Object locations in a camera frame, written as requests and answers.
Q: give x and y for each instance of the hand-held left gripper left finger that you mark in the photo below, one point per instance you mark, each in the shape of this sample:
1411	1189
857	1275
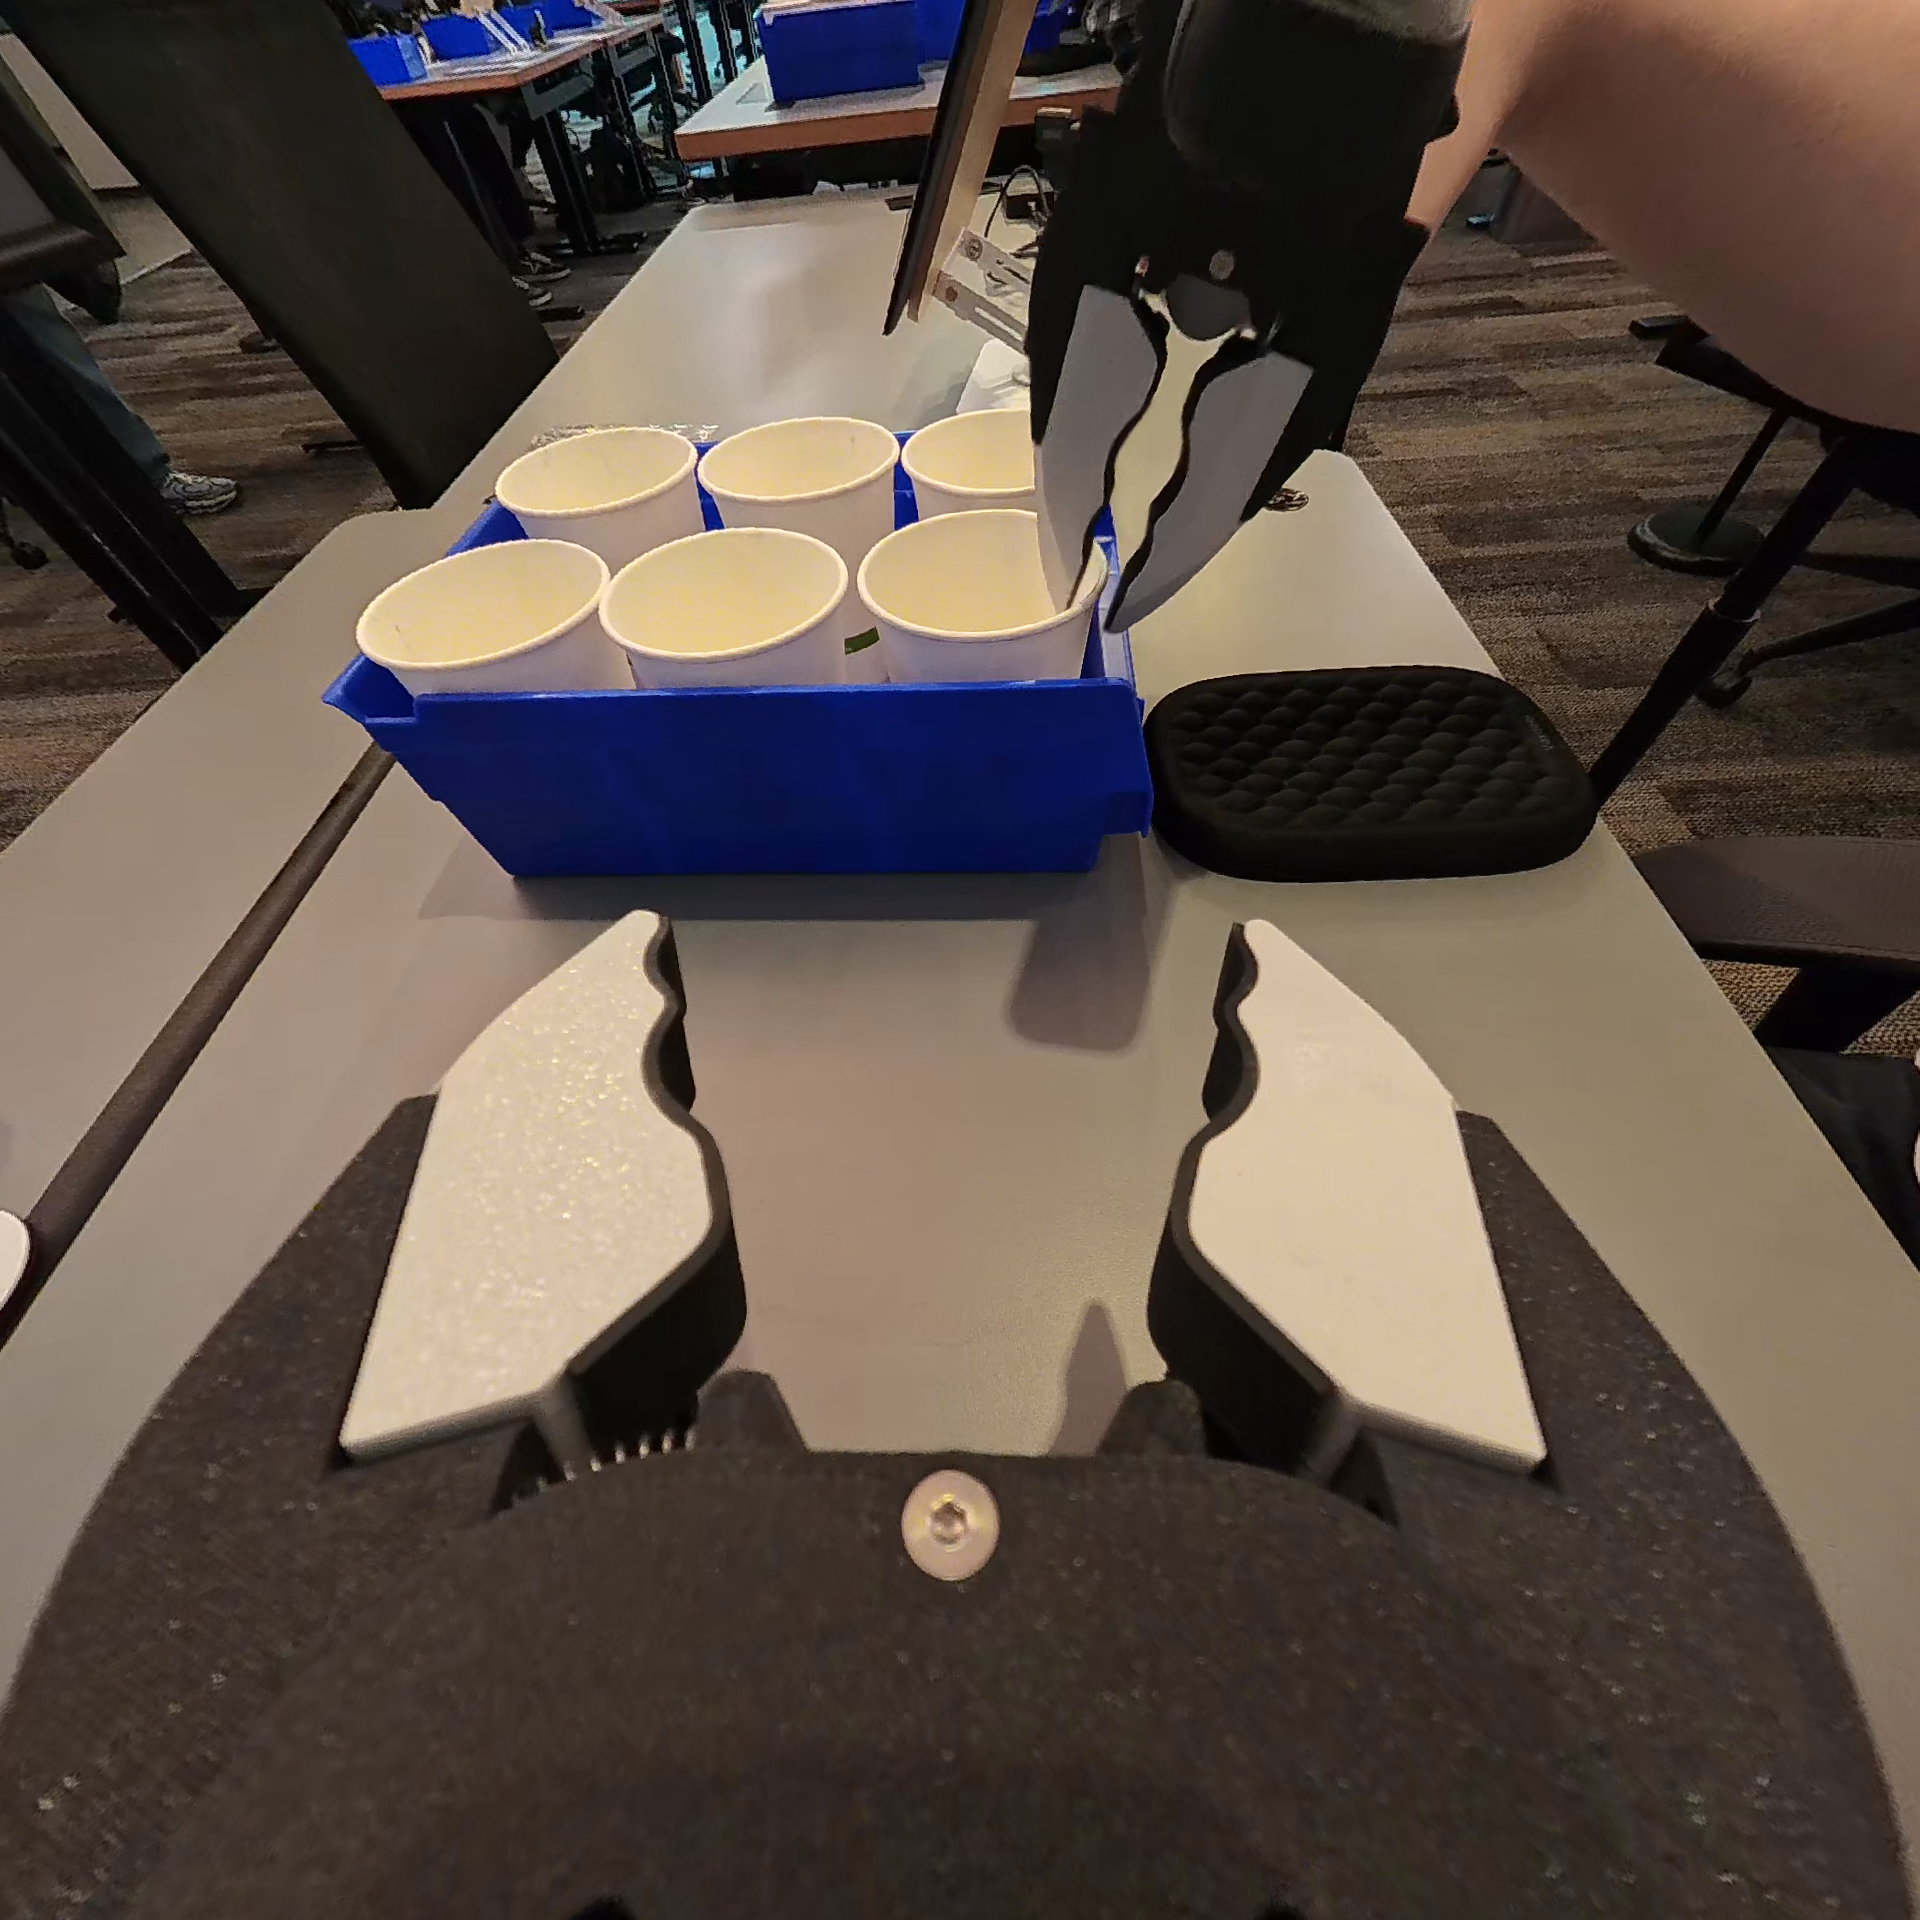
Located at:
541	1231

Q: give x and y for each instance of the blue plastic bin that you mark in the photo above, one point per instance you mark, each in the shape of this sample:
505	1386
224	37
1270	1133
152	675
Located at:
752	782
857	45

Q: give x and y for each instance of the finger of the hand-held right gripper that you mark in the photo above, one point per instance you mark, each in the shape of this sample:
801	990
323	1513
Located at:
1217	452
1088	404

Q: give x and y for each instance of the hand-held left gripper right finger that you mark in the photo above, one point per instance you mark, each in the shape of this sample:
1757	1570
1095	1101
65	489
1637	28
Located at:
1349	1260

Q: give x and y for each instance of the printed instruction sign board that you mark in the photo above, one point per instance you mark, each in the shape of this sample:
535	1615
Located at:
962	150

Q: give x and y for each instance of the brown wooden table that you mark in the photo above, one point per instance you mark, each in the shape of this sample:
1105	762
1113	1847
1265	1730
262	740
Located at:
812	127

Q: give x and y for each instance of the person's right forearm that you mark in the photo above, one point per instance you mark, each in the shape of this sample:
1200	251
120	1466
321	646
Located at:
1709	150

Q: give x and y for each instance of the black wrist rest pad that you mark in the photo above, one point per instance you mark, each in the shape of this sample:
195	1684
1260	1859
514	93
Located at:
1367	775

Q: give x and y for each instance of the white paper cup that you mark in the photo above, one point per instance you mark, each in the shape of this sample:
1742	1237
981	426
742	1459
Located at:
731	601
601	487
967	457
803	479
496	615
962	592

